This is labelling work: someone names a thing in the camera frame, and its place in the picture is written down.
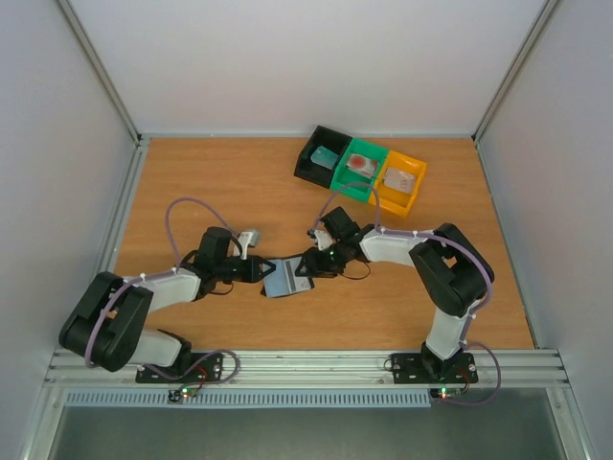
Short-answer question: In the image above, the white card with red flowers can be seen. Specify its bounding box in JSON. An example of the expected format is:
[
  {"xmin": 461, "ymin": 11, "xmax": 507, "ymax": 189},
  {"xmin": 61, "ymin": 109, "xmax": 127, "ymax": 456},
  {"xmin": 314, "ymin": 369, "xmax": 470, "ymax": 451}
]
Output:
[{"xmin": 283, "ymin": 257, "xmax": 314, "ymax": 295}]

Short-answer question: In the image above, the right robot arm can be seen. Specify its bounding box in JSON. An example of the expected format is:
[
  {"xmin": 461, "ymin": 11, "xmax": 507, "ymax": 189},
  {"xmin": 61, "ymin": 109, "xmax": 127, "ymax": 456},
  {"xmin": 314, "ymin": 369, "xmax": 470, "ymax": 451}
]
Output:
[{"xmin": 294, "ymin": 207, "xmax": 494, "ymax": 380}]

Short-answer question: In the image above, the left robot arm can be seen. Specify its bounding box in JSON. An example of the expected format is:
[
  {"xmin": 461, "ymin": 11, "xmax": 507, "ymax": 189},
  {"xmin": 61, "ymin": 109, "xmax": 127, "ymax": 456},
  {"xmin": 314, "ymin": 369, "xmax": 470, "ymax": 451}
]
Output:
[{"xmin": 58, "ymin": 227, "xmax": 276, "ymax": 381}]

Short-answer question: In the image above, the red patterned card stack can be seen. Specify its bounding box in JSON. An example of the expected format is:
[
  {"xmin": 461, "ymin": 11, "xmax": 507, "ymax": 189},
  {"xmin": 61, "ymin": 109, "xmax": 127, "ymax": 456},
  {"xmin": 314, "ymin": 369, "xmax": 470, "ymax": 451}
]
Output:
[{"xmin": 346, "ymin": 153, "xmax": 378, "ymax": 178}]

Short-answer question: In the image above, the teal card stack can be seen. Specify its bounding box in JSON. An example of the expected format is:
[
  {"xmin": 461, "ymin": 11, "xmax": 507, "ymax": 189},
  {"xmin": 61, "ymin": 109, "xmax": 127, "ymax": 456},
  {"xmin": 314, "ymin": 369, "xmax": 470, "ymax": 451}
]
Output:
[{"xmin": 310, "ymin": 146, "xmax": 338, "ymax": 171}]

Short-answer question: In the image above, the yellow plastic bin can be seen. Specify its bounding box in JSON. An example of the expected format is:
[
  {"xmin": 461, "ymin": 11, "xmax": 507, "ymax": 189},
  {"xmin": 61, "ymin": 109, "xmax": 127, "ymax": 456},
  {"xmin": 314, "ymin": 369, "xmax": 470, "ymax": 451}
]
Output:
[{"xmin": 374, "ymin": 150, "xmax": 427, "ymax": 218}]

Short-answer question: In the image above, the black plastic bin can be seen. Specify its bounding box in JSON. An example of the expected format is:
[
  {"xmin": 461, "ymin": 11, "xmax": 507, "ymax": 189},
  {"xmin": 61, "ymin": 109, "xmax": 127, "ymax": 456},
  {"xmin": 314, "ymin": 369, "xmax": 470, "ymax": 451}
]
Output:
[{"xmin": 294, "ymin": 126, "xmax": 352, "ymax": 189}]

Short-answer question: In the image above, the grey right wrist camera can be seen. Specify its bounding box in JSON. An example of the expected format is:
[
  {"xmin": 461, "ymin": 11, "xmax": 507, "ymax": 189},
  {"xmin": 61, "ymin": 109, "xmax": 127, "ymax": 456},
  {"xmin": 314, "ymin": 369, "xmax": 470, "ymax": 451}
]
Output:
[{"xmin": 307, "ymin": 229, "xmax": 334, "ymax": 251}]

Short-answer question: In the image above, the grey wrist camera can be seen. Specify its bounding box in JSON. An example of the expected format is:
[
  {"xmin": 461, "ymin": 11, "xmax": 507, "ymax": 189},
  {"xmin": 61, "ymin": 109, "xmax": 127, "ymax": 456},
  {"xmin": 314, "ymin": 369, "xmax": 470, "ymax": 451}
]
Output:
[
  {"xmin": 307, "ymin": 229, "xmax": 334, "ymax": 251},
  {"xmin": 237, "ymin": 229, "xmax": 261, "ymax": 260}
]

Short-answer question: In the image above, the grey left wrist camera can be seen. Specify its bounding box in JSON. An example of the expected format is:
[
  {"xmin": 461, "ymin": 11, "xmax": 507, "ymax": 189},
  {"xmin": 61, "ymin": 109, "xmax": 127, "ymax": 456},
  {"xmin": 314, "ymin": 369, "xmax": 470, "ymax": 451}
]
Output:
[{"xmin": 237, "ymin": 229, "xmax": 261, "ymax": 260}]

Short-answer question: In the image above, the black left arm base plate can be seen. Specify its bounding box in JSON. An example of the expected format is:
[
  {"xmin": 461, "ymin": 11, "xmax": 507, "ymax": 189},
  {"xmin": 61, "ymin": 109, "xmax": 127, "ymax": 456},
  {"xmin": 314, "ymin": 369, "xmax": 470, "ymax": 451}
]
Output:
[{"xmin": 135, "ymin": 351, "xmax": 224, "ymax": 384}]

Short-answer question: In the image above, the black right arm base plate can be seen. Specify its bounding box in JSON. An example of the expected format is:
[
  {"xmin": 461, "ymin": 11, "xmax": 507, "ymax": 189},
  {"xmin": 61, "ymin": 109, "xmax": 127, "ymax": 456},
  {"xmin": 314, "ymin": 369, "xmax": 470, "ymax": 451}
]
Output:
[{"xmin": 384, "ymin": 352, "xmax": 479, "ymax": 385}]

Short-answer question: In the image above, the white slotted cable duct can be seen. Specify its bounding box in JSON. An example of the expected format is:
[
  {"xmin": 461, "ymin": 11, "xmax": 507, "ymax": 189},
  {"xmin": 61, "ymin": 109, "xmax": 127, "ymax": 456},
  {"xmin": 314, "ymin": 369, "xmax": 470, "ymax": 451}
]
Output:
[{"xmin": 64, "ymin": 388, "xmax": 431, "ymax": 409}]

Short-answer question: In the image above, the aluminium front rail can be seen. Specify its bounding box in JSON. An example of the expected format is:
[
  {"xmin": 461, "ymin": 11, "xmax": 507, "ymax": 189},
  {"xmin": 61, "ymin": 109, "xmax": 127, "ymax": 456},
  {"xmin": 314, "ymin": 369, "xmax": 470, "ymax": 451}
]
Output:
[{"xmin": 44, "ymin": 349, "xmax": 570, "ymax": 389}]

